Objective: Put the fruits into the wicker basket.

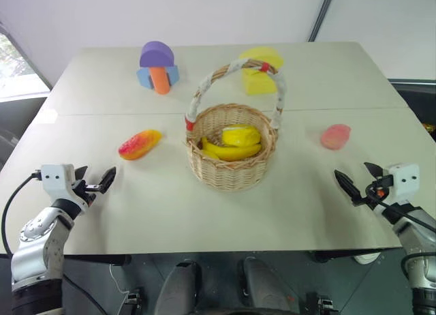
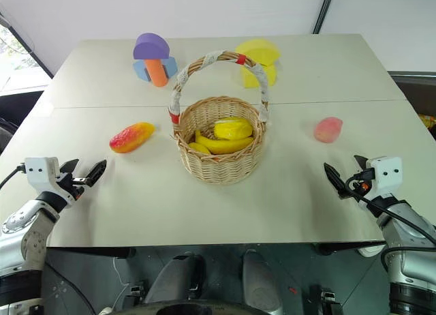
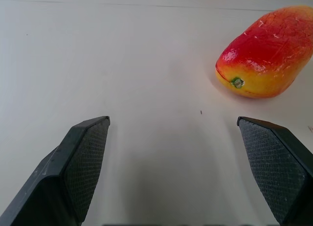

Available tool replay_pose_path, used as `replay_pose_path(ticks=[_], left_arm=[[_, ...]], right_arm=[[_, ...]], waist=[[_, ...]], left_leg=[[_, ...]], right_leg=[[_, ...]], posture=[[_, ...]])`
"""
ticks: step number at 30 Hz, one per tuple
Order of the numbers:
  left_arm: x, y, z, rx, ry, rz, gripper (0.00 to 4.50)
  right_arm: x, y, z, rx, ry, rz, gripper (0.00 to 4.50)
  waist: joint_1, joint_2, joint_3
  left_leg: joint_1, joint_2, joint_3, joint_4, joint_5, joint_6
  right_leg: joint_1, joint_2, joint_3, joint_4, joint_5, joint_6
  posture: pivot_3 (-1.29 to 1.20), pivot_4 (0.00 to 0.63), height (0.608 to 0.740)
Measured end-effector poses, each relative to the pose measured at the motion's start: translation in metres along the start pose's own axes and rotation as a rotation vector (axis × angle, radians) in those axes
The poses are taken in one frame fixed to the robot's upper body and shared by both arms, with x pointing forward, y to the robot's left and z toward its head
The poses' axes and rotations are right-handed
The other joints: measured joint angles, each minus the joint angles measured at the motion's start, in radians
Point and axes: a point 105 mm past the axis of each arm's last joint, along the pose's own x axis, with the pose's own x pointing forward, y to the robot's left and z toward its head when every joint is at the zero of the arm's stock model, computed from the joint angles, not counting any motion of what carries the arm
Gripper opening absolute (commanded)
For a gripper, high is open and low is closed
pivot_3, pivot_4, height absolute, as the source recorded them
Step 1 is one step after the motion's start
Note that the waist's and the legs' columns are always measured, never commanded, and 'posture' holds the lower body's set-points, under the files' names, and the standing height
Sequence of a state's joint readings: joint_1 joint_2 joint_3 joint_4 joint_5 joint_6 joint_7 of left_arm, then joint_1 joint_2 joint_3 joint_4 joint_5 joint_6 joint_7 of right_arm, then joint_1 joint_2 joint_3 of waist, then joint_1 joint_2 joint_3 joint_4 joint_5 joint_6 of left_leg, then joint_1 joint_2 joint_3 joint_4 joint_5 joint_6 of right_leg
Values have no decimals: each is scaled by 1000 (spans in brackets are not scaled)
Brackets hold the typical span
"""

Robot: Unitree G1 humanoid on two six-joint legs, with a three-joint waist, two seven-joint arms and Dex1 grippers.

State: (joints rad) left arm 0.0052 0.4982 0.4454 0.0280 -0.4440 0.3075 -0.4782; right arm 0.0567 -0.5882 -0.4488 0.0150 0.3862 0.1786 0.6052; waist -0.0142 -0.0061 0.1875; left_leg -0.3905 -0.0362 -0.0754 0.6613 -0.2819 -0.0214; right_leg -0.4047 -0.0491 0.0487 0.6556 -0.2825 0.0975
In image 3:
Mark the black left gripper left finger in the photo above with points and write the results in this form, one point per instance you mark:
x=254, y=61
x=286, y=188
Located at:
x=61, y=172

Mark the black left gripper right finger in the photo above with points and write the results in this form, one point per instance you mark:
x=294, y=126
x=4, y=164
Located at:
x=276, y=167

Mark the red and yellow mango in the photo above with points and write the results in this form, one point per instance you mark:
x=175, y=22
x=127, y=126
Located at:
x=265, y=52

